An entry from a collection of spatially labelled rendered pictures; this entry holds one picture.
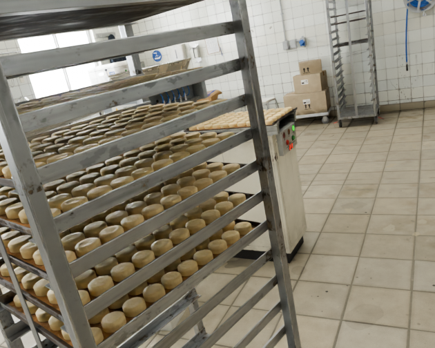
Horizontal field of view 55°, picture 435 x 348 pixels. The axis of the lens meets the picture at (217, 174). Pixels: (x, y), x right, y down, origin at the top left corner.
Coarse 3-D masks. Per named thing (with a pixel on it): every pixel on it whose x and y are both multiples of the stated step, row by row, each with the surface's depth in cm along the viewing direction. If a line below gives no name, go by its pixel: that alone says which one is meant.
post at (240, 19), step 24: (240, 0) 99; (240, 24) 101; (240, 48) 103; (264, 120) 110; (264, 144) 110; (264, 168) 112; (264, 192) 115; (288, 288) 123; (288, 312) 125; (288, 336) 129
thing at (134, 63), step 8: (120, 32) 131; (128, 32) 130; (128, 56) 132; (136, 56) 132; (128, 64) 133; (136, 64) 133; (136, 72) 133; (192, 304) 159; (192, 312) 161; (200, 328) 163
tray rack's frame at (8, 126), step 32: (0, 64) 61; (0, 96) 61; (0, 128) 62; (32, 160) 65; (32, 192) 65; (32, 224) 67; (64, 256) 70; (0, 288) 106; (64, 288) 70; (0, 320) 107; (32, 320) 90; (64, 320) 73
